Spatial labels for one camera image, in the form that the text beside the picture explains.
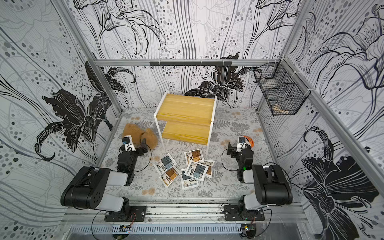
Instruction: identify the blue coffee bag two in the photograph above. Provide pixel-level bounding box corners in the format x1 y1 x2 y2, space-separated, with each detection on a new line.
181 169 199 190

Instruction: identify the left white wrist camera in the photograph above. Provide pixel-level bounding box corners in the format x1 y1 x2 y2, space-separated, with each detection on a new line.
122 135 136 152

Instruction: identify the black wire basket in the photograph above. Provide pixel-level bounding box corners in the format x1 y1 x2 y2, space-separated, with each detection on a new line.
253 59 307 116

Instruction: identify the brown coffee bag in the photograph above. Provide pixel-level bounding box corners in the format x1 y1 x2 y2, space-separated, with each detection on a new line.
184 149 204 165
199 160 215 178
159 167 182 188

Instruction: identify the brown coffee bag left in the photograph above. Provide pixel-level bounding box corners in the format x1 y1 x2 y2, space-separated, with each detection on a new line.
159 167 182 188

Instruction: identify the grey cable duct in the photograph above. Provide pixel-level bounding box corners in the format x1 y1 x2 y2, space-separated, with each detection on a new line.
70 224 242 235

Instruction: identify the blue coffee bag three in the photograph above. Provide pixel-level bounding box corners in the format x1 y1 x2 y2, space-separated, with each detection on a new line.
155 154 177 175

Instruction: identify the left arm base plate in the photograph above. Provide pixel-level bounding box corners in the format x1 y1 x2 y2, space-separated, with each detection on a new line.
104 206 147 223

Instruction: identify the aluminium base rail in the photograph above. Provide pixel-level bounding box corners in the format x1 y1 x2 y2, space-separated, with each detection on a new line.
61 197 310 224

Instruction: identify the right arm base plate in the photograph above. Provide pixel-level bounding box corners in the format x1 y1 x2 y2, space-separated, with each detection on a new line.
221 204 265 222

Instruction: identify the black bar on frame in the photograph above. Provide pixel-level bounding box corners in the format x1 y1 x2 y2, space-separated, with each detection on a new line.
149 61 233 67

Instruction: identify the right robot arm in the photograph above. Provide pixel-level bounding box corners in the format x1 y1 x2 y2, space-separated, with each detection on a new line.
227 143 293 211

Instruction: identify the brown coffee bag right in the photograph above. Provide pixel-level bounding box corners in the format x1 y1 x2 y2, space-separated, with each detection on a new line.
199 160 215 178

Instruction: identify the brown teddy bear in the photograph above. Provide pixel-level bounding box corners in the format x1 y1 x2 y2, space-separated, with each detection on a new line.
122 124 158 150

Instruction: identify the orange white toy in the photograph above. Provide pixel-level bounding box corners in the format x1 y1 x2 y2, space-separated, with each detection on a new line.
244 136 255 148

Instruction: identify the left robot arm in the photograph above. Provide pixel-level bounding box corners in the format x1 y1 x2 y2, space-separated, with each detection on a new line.
60 142 152 215

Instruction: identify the wooden two-tier shelf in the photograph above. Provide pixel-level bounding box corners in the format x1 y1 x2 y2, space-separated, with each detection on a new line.
154 91 217 157

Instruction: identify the blue coffee bag one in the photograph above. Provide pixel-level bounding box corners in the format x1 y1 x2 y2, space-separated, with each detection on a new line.
185 161 209 182

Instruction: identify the brown coffee bag top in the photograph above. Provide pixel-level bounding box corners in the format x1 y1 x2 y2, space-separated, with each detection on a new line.
184 149 204 165

